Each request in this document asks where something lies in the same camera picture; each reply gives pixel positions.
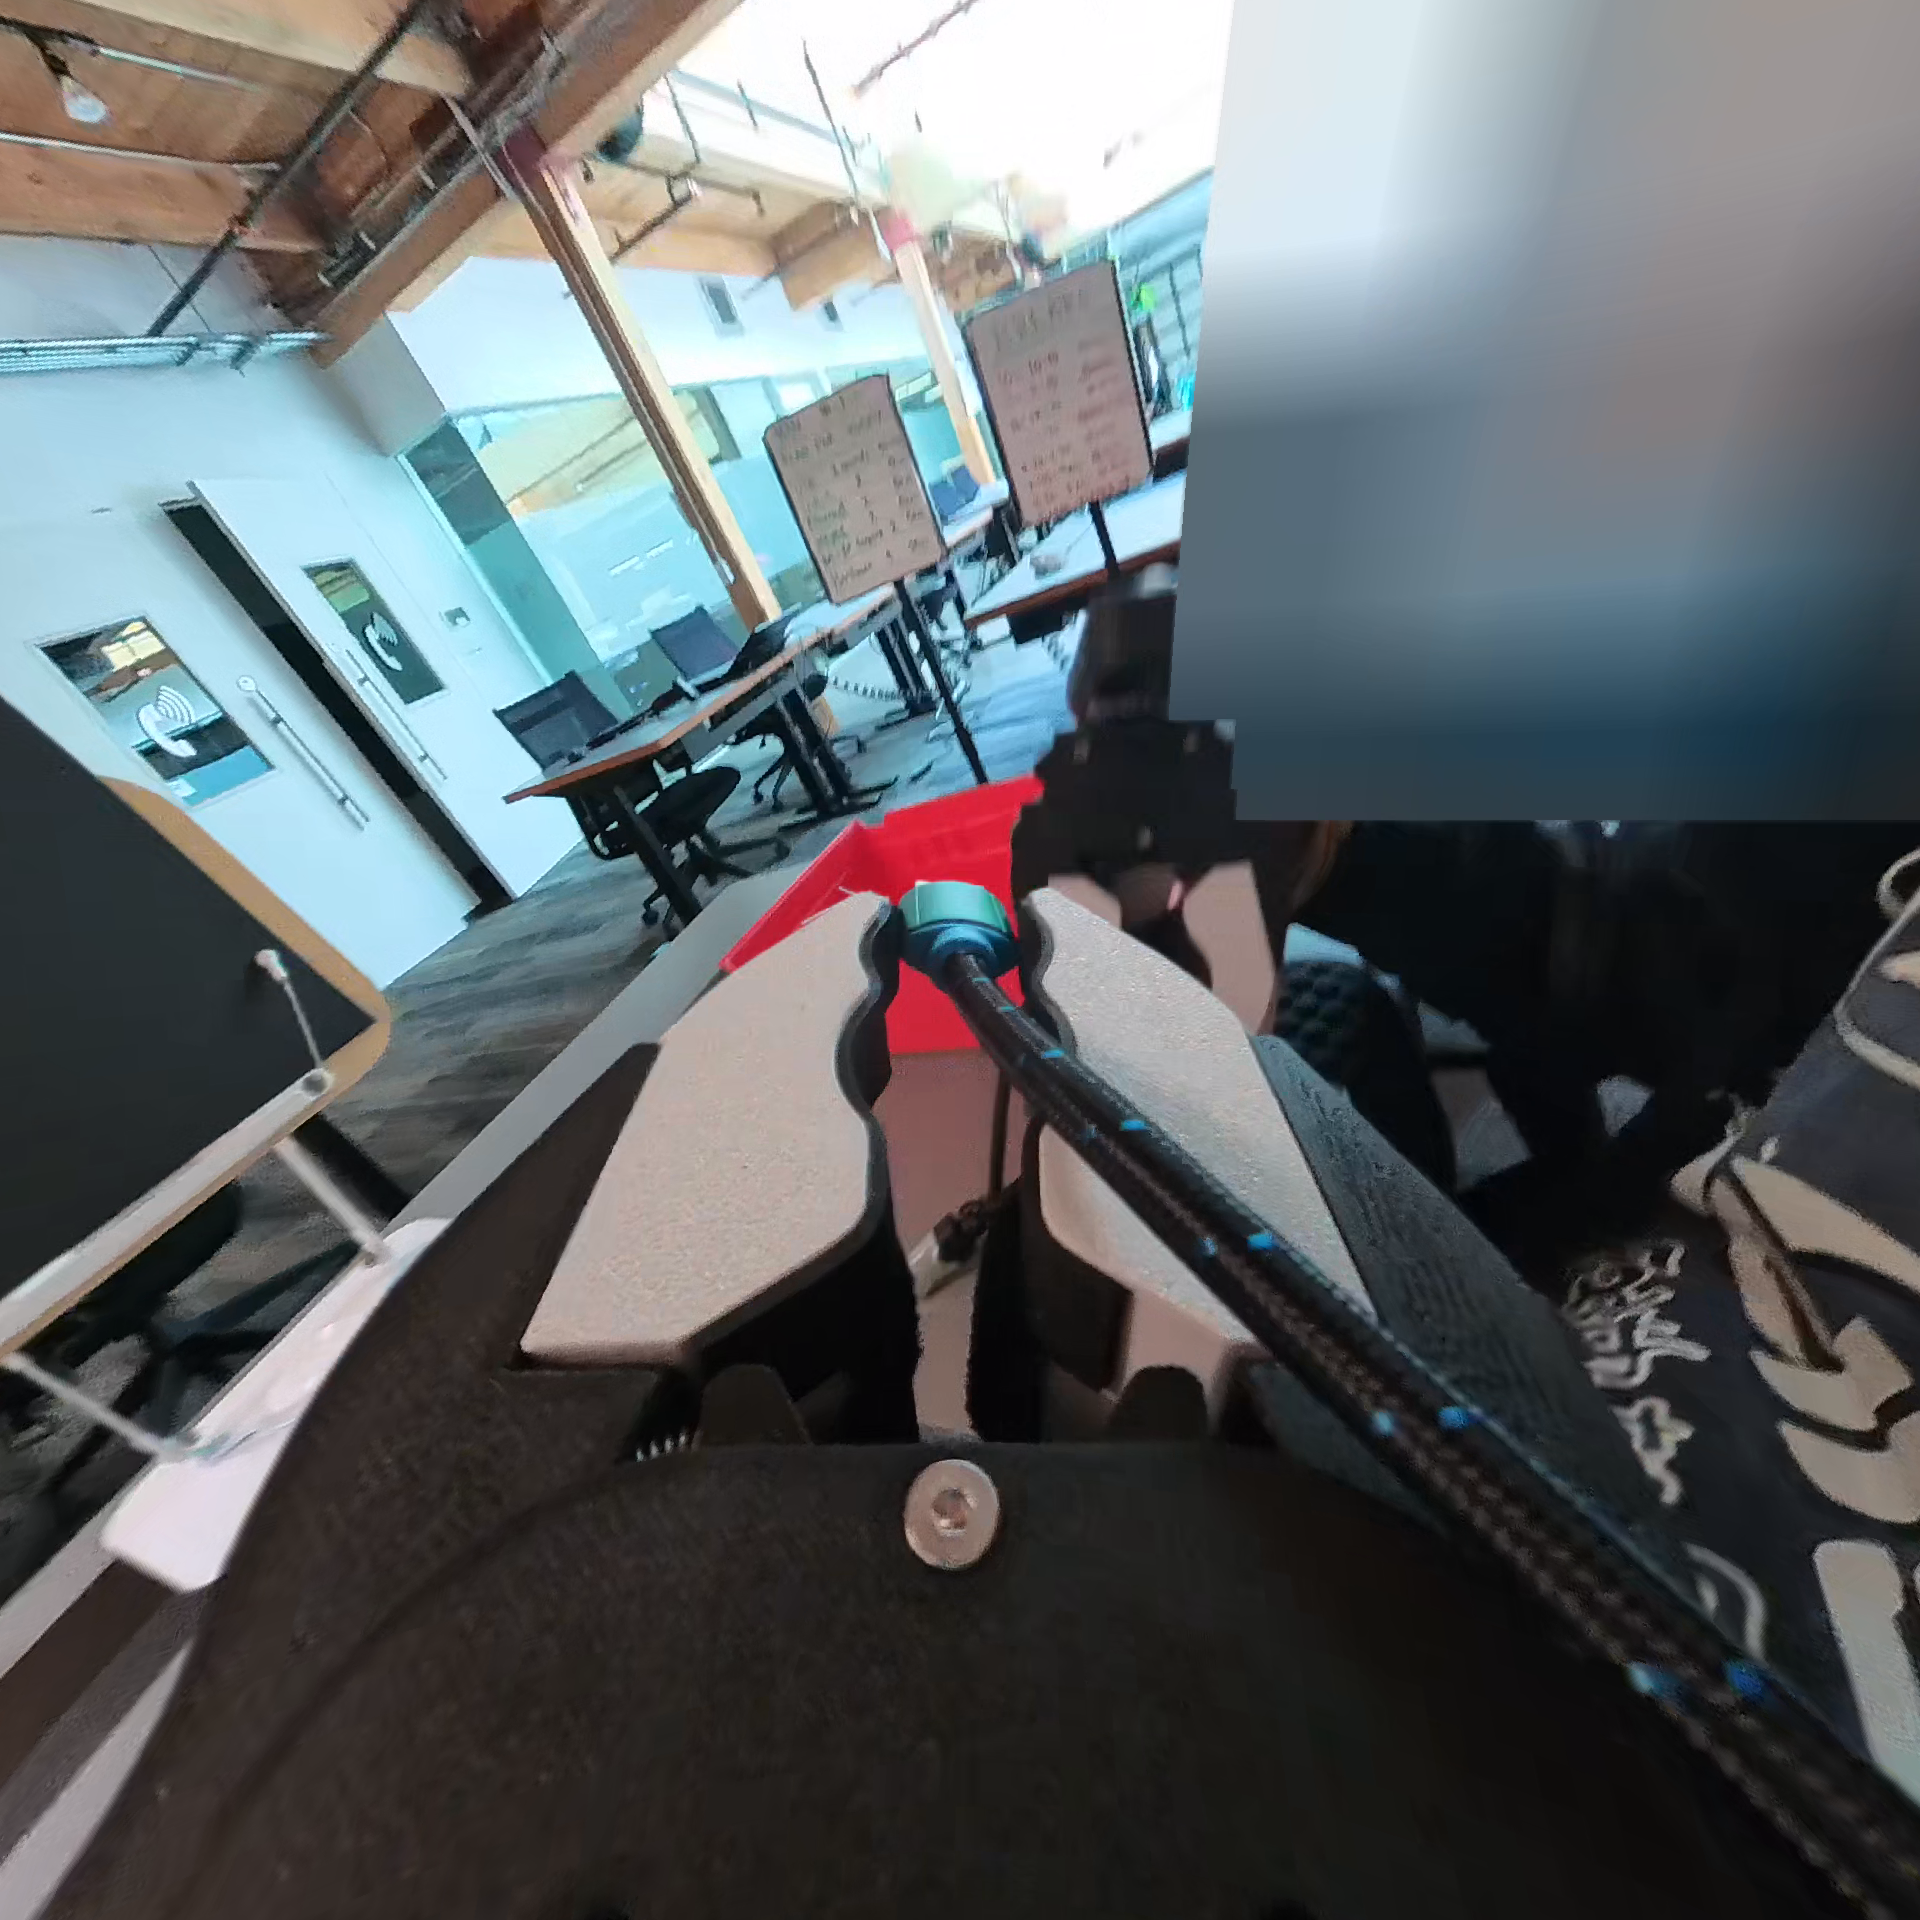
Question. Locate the wooden support post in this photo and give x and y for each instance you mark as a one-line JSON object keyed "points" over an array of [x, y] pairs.
{"points": [[645, 391]]}

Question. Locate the black board on stand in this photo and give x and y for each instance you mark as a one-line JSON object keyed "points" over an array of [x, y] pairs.
{"points": [[121, 975]]}

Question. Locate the whiteboard with handwriting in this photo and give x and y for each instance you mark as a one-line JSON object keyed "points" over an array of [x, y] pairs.
{"points": [[855, 489], [1058, 391]]}

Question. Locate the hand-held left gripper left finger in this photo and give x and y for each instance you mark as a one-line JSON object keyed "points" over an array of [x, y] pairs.
{"points": [[720, 1184]]}

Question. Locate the white ceiling spot bulb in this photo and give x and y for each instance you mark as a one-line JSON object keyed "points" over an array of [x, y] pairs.
{"points": [[83, 98]]}

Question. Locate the black office chair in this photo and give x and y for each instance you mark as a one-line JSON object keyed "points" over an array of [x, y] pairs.
{"points": [[562, 717], [698, 645]]}

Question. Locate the person's black printed shirt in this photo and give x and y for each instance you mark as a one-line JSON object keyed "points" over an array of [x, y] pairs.
{"points": [[1800, 1351]]}

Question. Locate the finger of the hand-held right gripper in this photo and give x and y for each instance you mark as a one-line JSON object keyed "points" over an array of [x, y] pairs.
{"points": [[1125, 896], [1232, 938]]}

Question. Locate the black textured rounded object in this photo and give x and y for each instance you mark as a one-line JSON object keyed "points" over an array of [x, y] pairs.
{"points": [[1351, 1021]]}

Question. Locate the white office table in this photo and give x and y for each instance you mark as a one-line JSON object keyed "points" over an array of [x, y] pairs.
{"points": [[1141, 525]]}

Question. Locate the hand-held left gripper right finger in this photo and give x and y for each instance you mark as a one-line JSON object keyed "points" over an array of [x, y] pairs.
{"points": [[1185, 1072]]}

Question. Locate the phone icon door sign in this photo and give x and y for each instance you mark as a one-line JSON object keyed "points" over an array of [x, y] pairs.
{"points": [[158, 721], [374, 652]]}

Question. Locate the red plastic bin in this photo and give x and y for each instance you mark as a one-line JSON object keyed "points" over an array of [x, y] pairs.
{"points": [[961, 841]]}

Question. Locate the wooden top office desk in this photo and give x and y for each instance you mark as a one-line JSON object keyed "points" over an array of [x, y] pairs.
{"points": [[705, 730]]}

